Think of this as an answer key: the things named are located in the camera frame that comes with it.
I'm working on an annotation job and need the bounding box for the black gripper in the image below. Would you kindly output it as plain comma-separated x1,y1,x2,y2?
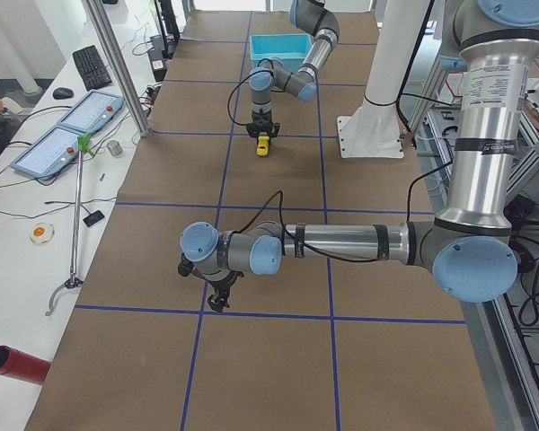
246,109,280,139
178,253,243,312

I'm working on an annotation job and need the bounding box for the yellow beetle toy car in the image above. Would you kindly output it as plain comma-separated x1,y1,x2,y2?
256,135,270,157

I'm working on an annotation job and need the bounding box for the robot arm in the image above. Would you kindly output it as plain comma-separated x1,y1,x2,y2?
178,1,539,312
245,1,340,138

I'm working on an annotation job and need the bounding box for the fried egg toy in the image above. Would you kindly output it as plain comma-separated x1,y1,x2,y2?
30,223,55,245

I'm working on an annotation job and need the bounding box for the light blue plastic bin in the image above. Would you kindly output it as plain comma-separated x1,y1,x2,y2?
250,33,313,72

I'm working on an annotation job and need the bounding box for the small black phone device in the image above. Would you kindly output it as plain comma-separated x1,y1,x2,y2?
83,210,105,227

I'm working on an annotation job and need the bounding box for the small silver metal cylinder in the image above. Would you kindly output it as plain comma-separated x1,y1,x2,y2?
106,140,123,157

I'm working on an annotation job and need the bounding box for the far teach pendant tablet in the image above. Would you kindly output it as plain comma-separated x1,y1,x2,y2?
58,90,124,134

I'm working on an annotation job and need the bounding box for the teach pendant tablet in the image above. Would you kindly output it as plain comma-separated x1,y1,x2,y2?
10,126,81,179
58,90,124,134

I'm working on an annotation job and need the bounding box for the black keyboard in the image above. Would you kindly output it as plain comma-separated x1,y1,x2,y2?
73,45,112,90

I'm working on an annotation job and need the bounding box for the metal reacher grabber tool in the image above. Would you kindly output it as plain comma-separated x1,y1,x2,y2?
45,133,93,317

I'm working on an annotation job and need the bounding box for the black computer mouse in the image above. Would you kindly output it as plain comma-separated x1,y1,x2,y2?
52,87,75,100

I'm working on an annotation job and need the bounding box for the near teach pendant tablet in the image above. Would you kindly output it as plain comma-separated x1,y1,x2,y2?
10,126,81,179

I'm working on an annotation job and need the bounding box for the red cylinder tube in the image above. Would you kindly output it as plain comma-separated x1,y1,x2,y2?
0,346,50,385

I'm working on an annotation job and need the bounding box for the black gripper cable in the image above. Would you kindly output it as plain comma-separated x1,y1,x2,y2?
235,189,455,264
226,57,291,128

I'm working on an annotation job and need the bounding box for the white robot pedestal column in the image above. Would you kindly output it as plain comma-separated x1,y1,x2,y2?
337,0,433,159

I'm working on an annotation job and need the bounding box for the grey aluminium frame post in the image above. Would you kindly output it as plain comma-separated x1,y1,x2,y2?
82,0,150,137

